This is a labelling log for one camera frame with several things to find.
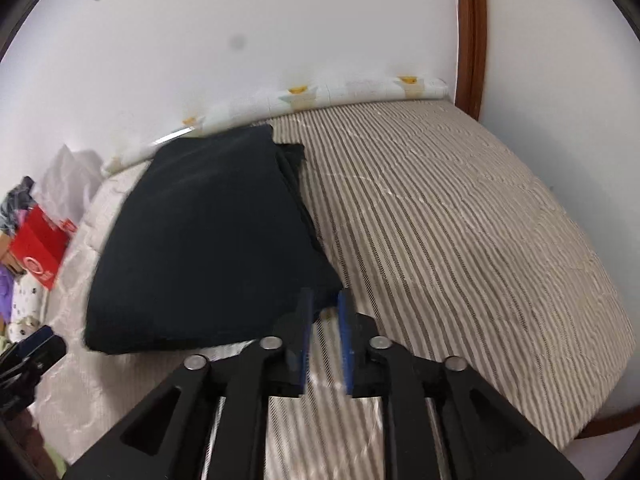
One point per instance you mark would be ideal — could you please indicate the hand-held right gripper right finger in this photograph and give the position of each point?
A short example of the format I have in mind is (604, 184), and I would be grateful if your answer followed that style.
(346, 345)

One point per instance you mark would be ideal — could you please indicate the striped mattress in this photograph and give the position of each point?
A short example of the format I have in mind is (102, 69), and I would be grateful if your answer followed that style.
(450, 240)

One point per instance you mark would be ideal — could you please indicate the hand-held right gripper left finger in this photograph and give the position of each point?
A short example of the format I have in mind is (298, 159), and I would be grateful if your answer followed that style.
(302, 345)

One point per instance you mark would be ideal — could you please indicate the dark brown cloth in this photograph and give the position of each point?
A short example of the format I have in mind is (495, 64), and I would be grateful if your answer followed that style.
(25, 445)

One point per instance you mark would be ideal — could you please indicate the white printed roll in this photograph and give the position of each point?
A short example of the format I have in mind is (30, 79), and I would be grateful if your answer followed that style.
(350, 92)

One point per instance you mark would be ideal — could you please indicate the black sweatshirt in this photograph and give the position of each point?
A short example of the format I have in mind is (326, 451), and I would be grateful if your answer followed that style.
(200, 240)

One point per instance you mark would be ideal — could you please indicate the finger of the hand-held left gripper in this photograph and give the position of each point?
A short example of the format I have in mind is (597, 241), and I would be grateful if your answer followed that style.
(20, 385)
(42, 340)

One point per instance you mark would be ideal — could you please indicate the white plastic bag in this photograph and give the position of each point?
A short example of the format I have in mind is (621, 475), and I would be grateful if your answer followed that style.
(70, 180)

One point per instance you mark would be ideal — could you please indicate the white dotted cloth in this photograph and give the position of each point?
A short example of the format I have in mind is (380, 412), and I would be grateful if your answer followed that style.
(27, 305)

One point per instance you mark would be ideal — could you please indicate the red paper bag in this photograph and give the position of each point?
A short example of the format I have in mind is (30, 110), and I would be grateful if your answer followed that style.
(37, 250)

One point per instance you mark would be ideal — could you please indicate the purple cloth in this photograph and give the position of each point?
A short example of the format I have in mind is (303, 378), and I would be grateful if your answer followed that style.
(5, 295)

